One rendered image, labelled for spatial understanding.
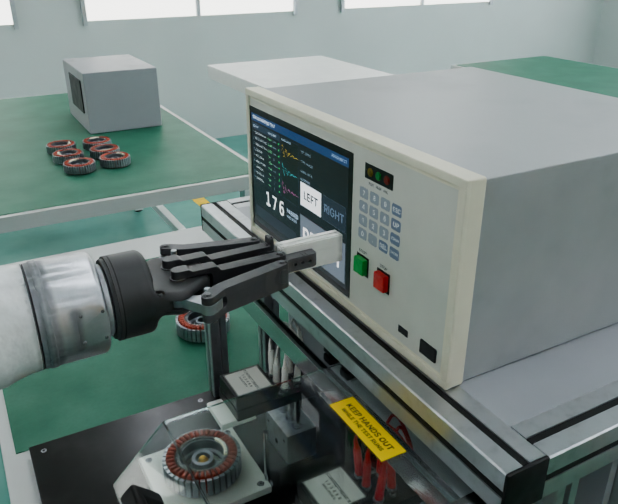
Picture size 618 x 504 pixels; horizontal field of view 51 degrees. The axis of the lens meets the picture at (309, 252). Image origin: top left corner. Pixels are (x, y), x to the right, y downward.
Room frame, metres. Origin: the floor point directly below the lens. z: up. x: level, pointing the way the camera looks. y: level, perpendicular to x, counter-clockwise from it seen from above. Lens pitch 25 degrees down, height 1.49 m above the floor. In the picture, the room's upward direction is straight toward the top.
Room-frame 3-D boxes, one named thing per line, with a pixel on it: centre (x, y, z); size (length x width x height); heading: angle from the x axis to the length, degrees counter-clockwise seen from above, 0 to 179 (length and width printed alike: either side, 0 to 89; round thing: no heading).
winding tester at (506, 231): (0.78, -0.19, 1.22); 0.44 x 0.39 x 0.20; 29
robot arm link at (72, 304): (0.48, 0.20, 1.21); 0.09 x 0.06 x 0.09; 29
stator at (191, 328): (1.19, 0.22, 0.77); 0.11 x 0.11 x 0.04
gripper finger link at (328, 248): (0.59, 0.00, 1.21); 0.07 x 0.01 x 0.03; 119
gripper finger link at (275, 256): (0.54, 0.07, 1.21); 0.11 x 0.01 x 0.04; 118
